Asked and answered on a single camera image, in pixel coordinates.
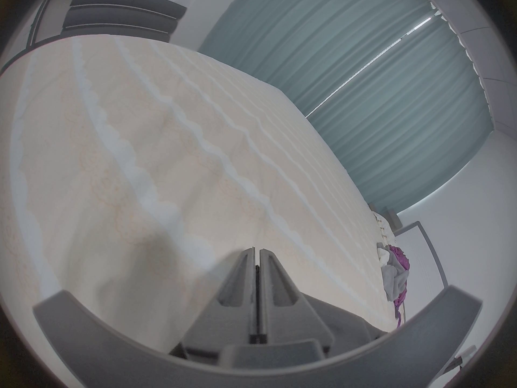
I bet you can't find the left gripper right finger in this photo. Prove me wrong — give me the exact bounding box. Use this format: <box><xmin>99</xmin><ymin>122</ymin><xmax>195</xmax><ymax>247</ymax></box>
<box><xmin>258</xmin><ymin>249</ymin><xmax>333</xmax><ymax>355</ymax></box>

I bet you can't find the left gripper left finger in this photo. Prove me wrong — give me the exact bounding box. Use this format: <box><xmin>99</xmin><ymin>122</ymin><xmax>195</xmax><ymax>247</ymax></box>
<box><xmin>180</xmin><ymin>248</ymin><xmax>256</xmax><ymax>356</ymax></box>

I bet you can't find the black T-shirt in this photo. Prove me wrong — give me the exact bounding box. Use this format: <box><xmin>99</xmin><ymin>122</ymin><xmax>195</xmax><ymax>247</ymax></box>
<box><xmin>170</xmin><ymin>291</ymin><xmax>389</xmax><ymax>359</ymax></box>

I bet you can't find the bed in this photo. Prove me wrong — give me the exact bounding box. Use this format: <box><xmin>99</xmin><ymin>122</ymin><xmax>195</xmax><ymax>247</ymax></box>
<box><xmin>0</xmin><ymin>35</ymin><xmax>449</xmax><ymax>355</ymax></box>

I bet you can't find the grey garment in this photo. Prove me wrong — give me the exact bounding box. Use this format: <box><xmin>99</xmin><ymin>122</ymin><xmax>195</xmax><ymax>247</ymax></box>
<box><xmin>380</xmin><ymin>255</ymin><xmax>408</xmax><ymax>302</ymax></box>

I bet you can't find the purple garment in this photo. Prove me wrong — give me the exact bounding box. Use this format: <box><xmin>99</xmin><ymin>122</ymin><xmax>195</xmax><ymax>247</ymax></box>
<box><xmin>388</xmin><ymin>246</ymin><xmax>411</xmax><ymax>329</ymax></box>

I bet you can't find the white printed pillow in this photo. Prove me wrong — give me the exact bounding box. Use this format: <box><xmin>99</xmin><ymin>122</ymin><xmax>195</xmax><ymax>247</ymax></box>
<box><xmin>372</xmin><ymin>213</ymin><xmax>394</xmax><ymax>246</ymax></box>

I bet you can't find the grey bedside table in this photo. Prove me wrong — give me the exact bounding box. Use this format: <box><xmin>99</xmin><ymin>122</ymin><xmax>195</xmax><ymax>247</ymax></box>
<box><xmin>369</xmin><ymin>204</ymin><xmax>400</xmax><ymax>227</ymax></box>

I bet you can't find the blue-green curtain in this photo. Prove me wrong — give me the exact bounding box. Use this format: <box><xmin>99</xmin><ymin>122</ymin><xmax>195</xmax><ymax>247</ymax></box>
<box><xmin>198</xmin><ymin>0</ymin><xmax>440</xmax><ymax>117</ymax></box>
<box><xmin>306</xmin><ymin>12</ymin><xmax>495</xmax><ymax>217</ymax></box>

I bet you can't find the black chest of drawers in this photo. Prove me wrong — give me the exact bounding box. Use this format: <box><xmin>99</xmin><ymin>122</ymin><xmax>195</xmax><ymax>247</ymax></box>
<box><xmin>62</xmin><ymin>0</ymin><xmax>188</xmax><ymax>41</ymax></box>

